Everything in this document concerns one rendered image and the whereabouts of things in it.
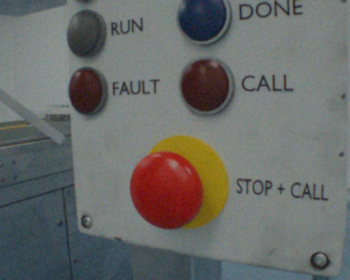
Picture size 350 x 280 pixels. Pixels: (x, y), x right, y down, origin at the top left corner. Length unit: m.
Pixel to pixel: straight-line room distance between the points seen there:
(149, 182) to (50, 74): 5.48
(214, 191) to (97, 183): 0.08
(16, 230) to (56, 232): 0.16
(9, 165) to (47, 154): 0.13
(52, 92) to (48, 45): 0.68
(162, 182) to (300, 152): 0.07
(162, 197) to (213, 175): 0.03
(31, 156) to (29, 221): 0.20
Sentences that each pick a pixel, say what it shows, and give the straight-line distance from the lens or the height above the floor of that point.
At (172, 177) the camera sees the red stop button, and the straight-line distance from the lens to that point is 0.18.
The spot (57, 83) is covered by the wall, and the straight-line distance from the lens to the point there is 5.55.
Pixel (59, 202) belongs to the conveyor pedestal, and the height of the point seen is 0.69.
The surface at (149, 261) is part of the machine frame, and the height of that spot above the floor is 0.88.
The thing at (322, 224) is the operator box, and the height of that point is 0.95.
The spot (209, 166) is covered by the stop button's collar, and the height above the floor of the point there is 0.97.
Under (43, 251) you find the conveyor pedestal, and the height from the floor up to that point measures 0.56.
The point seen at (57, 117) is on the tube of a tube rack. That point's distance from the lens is 1.35.
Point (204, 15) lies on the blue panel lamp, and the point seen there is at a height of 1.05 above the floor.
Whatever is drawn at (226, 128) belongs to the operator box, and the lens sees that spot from 0.20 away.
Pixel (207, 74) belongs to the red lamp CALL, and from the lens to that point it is 0.19.
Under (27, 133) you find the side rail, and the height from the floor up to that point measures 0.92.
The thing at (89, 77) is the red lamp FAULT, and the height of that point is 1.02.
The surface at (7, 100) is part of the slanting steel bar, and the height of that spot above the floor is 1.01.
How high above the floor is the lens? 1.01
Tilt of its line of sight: 7 degrees down
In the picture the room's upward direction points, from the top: 2 degrees counter-clockwise
